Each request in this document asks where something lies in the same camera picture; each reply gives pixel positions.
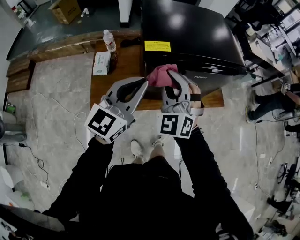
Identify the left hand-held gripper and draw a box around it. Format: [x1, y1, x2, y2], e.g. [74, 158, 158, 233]
[84, 76, 149, 144]

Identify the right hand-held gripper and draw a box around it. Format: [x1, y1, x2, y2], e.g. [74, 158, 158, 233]
[159, 70, 204, 140]

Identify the pink cloth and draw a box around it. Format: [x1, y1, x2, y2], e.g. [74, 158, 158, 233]
[147, 63, 179, 89]

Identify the large black glossy box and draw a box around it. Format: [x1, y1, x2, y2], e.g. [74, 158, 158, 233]
[141, 0, 248, 97]

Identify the person's left forearm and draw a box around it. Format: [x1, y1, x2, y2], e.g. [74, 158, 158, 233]
[42, 136, 115, 218]

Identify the person's right forearm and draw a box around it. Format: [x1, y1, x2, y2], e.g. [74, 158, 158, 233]
[173, 117, 235, 207]

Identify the person's right hand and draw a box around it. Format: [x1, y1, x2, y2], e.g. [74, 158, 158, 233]
[188, 83, 205, 109]

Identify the wooden platform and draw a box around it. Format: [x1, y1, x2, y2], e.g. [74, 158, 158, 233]
[90, 38, 225, 111]

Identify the white tissue pack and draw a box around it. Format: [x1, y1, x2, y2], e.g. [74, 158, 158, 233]
[92, 51, 112, 76]

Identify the person's right shoe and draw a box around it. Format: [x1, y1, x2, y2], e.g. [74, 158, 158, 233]
[152, 135, 167, 149]

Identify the person's shoe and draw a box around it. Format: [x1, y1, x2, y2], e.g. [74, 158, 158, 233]
[130, 140, 144, 158]
[152, 135, 167, 149]

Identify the person's left shoe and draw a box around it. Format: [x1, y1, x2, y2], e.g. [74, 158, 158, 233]
[130, 140, 144, 158]

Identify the clear water bottle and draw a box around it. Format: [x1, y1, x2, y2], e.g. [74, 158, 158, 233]
[103, 29, 117, 53]

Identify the person's right leg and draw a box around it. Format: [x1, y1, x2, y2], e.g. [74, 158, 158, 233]
[150, 143, 166, 163]

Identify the white pillar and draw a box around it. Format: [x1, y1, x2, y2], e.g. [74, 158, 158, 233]
[197, 0, 240, 19]
[118, 0, 142, 29]

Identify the black table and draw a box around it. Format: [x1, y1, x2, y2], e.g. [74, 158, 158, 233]
[234, 0, 300, 88]

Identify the cardboard box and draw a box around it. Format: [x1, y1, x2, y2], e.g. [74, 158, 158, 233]
[48, 0, 82, 25]

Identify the person's black clothed torso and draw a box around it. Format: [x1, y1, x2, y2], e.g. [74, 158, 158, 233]
[42, 161, 254, 240]

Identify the black chair base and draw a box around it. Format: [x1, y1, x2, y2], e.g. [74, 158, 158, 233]
[277, 163, 300, 186]

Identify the black floor cable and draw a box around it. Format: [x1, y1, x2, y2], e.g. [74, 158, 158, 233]
[2, 142, 51, 190]

